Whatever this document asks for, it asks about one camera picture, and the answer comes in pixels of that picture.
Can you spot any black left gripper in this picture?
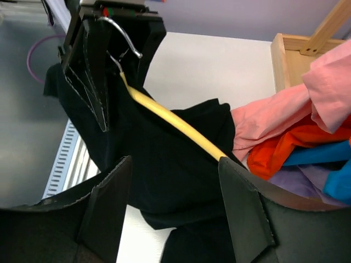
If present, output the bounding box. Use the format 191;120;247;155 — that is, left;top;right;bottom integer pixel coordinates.
63;1;167;132

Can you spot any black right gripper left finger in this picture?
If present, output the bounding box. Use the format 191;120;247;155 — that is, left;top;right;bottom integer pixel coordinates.
1;156;132;262

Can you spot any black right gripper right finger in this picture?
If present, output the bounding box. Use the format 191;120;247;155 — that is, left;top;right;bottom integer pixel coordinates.
218;157;350;262

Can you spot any yellow hanger with metal hook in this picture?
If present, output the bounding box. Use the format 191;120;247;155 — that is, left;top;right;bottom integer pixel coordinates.
97;16;228;162

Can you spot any lavender t shirt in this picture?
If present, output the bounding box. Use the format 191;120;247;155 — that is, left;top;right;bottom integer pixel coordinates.
268;164;348;207

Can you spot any orange t shirt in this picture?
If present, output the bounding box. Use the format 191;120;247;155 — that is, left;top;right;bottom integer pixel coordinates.
247;115;350;180

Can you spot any blue t shirt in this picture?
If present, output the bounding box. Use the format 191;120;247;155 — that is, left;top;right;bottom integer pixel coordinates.
282;140;350;206

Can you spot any pink t shirt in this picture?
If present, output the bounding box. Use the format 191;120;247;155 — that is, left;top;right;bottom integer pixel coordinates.
231;41;350;160

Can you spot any wooden clothes rack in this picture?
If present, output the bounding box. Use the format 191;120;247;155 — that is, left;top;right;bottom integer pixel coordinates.
270;1;350;92

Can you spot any white slotted cable duct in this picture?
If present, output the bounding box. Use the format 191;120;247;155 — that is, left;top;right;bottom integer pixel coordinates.
42;119;78;199

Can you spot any aluminium mounting rail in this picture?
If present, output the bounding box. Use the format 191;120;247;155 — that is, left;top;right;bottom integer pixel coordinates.
63;136;100;191

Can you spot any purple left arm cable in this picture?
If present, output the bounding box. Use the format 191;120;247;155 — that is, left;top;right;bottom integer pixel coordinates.
26;34;66;84

